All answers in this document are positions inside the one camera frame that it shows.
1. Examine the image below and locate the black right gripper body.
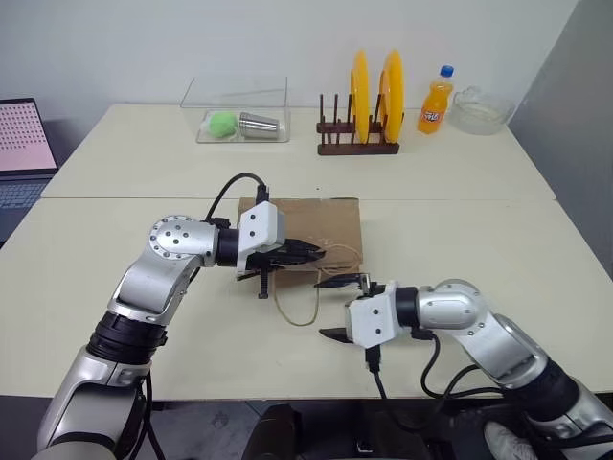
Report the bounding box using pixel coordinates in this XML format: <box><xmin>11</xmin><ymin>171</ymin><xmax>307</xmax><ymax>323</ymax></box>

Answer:
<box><xmin>356</xmin><ymin>271</ymin><xmax>387</xmax><ymax>300</ymax></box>

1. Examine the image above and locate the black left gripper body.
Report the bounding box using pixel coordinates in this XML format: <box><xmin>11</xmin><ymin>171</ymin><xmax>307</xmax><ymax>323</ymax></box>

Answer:
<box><xmin>234</xmin><ymin>241</ymin><xmax>299</xmax><ymax>301</ymax></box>

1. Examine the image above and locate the brown paper bag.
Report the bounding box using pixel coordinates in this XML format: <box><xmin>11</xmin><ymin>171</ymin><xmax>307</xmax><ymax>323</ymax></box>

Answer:
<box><xmin>238</xmin><ymin>195</ymin><xmax>364</xmax><ymax>329</ymax></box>

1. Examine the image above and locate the dark wooden dish rack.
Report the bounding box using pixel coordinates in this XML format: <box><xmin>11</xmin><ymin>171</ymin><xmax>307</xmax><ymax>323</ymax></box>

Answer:
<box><xmin>315</xmin><ymin>92</ymin><xmax>400</xmax><ymax>157</ymax></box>

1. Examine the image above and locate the dark rounded shape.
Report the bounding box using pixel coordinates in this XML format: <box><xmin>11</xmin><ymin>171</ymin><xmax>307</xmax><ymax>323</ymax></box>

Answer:
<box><xmin>240</xmin><ymin>402</ymin><xmax>305</xmax><ymax>460</ymax></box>

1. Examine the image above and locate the steel cup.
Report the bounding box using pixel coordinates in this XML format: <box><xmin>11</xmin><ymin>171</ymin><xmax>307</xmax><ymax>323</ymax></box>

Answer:
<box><xmin>238</xmin><ymin>111</ymin><xmax>282</xmax><ymax>141</ymax></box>

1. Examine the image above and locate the green fuzzy ball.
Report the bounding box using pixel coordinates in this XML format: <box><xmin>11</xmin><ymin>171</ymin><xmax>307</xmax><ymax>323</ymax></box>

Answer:
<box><xmin>206</xmin><ymin>110</ymin><xmax>239</xmax><ymax>141</ymax></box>

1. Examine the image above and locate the clear acrylic box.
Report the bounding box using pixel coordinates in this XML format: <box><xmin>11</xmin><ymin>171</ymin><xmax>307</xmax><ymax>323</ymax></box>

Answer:
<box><xmin>180</xmin><ymin>76</ymin><xmax>294</xmax><ymax>145</ymax></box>

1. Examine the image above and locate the yellow plate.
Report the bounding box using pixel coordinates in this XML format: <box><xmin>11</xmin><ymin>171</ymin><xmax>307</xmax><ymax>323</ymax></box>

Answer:
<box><xmin>349</xmin><ymin>49</ymin><xmax>373</xmax><ymax>146</ymax></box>
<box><xmin>378</xmin><ymin>48</ymin><xmax>406</xmax><ymax>145</ymax></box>

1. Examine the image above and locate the orange soda bottle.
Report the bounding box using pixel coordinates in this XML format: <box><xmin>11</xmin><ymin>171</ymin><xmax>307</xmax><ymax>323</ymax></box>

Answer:
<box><xmin>417</xmin><ymin>64</ymin><xmax>456</xmax><ymax>136</ymax></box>

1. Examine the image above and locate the white shoe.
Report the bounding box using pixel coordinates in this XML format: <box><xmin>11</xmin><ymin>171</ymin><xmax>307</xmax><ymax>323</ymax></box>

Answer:
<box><xmin>483</xmin><ymin>421</ymin><xmax>538</xmax><ymax>460</ymax></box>

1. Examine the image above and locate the clear glass bowl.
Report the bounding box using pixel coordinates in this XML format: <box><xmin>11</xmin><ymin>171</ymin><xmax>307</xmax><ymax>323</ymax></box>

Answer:
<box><xmin>446</xmin><ymin>85</ymin><xmax>518</xmax><ymax>137</ymax></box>

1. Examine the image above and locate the grey laptop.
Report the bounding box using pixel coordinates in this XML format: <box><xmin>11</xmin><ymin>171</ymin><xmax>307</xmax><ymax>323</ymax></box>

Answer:
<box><xmin>0</xmin><ymin>98</ymin><xmax>60</xmax><ymax>250</ymax></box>

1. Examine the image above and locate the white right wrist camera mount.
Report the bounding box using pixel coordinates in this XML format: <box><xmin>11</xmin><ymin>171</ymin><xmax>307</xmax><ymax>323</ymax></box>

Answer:
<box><xmin>348</xmin><ymin>281</ymin><xmax>401</xmax><ymax>349</ymax></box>

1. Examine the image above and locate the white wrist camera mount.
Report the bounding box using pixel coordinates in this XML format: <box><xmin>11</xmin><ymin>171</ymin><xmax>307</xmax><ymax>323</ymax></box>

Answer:
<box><xmin>236</xmin><ymin>200</ymin><xmax>287</xmax><ymax>272</ymax></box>
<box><xmin>348</xmin><ymin>281</ymin><xmax>401</xmax><ymax>349</ymax></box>

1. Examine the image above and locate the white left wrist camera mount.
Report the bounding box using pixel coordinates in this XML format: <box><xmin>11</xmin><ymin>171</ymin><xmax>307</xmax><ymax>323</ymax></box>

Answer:
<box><xmin>236</xmin><ymin>200</ymin><xmax>287</xmax><ymax>272</ymax></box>

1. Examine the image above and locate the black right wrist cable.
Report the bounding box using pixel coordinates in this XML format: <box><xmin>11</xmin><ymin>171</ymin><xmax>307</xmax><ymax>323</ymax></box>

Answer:
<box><xmin>364</xmin><ymin>327</ymin><xmax>505</xmax><ymax>402</ymax></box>

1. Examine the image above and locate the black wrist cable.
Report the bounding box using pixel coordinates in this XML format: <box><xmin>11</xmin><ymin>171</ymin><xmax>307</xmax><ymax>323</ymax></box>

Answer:
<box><xmin>364</xmin><ymin>327</ymin><xmax>505</xmax><ymax>402</ymax></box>
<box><xmin>204</xmin><ymin>172</ymin><xmax>272</xmax><ymax>226</ymax></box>

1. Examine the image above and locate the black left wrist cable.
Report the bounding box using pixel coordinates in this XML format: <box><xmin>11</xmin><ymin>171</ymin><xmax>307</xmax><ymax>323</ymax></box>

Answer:
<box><xmin>204</xmin><ymin>172</ymin><xmax>272</xmax><ymax>226</ymax></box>

